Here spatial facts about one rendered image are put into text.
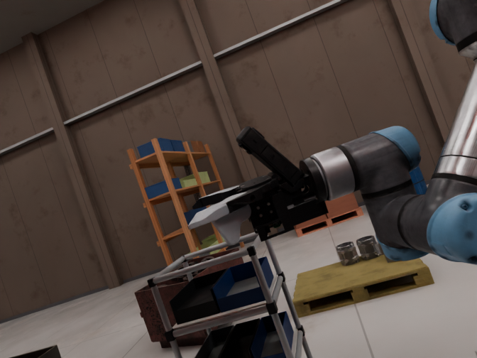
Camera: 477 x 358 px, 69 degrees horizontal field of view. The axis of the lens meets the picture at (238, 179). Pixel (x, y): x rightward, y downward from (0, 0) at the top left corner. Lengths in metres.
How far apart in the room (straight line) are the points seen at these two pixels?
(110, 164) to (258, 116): 3.76
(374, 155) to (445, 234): 0.17
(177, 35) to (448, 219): 8.41
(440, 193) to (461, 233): 0.06
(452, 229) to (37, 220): 10.09
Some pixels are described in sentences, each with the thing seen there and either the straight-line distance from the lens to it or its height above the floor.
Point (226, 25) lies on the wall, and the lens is 8.41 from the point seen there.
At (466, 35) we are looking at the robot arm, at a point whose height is 1.35.
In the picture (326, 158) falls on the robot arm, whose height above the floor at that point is 1.24.
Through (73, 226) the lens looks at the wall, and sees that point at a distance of 9.66.
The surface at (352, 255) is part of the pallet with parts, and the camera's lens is 3.70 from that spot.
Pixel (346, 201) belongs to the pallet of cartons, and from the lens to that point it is 6.66.
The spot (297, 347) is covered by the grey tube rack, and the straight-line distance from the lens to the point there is 1.79.
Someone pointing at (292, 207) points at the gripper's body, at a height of 1.19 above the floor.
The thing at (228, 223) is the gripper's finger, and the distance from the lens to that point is 0.47.
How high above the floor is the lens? 1.24
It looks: 1 degrees up
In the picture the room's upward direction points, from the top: 20 degrees counter-clockwise
